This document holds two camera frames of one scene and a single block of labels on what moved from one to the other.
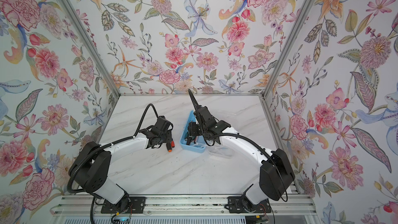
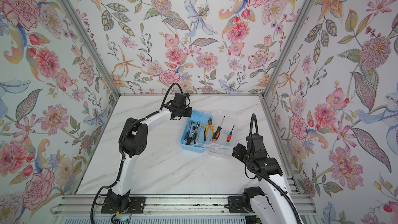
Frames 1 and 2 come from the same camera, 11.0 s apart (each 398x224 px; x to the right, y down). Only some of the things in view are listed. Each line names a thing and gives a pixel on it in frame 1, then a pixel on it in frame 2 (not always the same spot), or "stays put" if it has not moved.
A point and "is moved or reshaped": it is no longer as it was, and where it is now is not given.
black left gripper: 168,132 -> 188,113
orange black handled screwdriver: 169,147 is moved or reshaped
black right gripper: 192,131 -> 237,152
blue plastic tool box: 198,147 stays put
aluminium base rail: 286,209 stays put
